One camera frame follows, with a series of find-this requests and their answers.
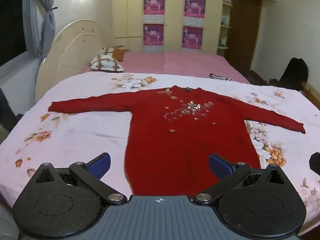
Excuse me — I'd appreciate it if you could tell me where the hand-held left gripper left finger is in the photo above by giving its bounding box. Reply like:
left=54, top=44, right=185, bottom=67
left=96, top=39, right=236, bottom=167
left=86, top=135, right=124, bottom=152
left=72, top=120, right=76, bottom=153
left=34, top=152, right=127, bottom=205

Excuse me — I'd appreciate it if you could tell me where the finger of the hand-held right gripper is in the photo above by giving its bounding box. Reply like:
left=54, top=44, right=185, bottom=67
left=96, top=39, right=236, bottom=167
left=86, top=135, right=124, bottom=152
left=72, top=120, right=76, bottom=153
left=309, top=152, right=320, bottom=176

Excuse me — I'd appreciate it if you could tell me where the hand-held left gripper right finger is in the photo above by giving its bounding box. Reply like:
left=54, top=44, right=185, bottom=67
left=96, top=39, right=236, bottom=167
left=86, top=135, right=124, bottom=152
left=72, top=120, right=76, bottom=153
left=192, top=153, right=287, bottom=205

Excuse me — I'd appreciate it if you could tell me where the red sequined sweater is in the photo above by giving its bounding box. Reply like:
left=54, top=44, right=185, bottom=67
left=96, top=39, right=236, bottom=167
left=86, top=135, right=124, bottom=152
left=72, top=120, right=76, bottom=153
left=48, top=85, right=306, bottom=196

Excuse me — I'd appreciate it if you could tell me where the white floral bedsheet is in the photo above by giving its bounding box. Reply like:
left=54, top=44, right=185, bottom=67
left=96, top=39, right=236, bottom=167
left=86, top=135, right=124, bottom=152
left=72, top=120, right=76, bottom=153
left=0, top=72, right=320, bottom=235

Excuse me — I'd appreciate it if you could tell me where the wooden furniture corner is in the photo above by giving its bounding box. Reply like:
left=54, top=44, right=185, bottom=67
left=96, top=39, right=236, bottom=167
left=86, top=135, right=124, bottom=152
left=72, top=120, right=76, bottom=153
left=301, top=81, right=320, bottom=102

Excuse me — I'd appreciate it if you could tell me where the black white striped cloth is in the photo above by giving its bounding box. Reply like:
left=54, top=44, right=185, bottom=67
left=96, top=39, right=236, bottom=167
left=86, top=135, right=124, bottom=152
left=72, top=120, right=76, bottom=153
left=209, top=73, right=234, bottom=82

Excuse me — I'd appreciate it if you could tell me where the black bag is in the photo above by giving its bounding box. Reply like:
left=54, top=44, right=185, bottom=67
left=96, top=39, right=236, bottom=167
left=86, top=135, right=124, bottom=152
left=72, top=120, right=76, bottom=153
left=269, top=58, right=308, bottom=92

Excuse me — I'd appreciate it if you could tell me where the large floral pillow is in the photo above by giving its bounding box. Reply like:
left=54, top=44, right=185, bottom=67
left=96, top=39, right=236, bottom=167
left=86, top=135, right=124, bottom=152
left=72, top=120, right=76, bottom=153
left=89, top=54, right=124, bottom=72

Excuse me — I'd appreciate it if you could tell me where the pink bed cover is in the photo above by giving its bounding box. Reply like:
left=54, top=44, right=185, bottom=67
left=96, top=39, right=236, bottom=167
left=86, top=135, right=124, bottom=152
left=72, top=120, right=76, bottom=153
left=82, top=51, right=250, bottom=84

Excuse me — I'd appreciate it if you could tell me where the orange cloth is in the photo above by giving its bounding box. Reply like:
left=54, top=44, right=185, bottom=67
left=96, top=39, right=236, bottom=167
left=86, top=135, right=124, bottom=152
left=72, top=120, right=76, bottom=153
left=112, top=45, right=129, bottom=62

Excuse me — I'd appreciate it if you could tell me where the small floral pillow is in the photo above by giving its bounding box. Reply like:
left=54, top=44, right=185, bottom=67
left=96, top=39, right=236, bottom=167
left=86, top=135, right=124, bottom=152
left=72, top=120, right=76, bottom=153
left=99, top=47, right=118, bottom=57

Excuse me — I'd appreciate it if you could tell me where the cream wooden headboard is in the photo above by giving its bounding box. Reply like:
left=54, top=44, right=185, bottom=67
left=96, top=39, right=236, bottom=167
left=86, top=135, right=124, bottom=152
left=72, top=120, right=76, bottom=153
left=35, top=19, right=113, bottom=103

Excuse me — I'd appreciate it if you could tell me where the cream open shelf unit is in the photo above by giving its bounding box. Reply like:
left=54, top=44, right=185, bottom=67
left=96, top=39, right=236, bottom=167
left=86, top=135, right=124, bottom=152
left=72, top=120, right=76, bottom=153
left=216, top=0, right=234, bottom=57

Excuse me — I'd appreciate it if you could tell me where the brown wooden door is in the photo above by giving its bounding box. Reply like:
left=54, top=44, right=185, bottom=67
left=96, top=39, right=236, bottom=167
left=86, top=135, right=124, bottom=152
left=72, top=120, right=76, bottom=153
left=225, top=0, right=263, bottom=72

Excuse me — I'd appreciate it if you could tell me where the blue-grey tied curtain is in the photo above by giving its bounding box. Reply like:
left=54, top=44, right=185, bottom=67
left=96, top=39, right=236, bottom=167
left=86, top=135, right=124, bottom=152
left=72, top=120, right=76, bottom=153
left=22, top=0, right=58, bottom=60

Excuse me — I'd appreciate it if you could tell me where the cream wardrobe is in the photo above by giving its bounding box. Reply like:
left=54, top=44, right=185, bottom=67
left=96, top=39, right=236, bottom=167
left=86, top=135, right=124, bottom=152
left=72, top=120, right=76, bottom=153
left=111, top=0, right=224, bottom=54

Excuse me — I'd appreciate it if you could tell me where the dark window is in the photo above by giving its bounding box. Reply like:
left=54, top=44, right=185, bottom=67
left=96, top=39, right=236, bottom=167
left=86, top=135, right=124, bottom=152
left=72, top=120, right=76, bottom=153
left=0, top=0, right=35, bottom=67

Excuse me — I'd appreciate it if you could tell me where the pink wall poster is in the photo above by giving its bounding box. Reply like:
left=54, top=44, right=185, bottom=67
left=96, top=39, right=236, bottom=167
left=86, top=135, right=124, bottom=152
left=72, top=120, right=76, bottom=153
left=184, top=0, right=206, bottom=25
left=143, top=0, right=165, bottom=24
left=182, top=25, right=203, bottom=52
left=143, top=24, right=164, bottom=53

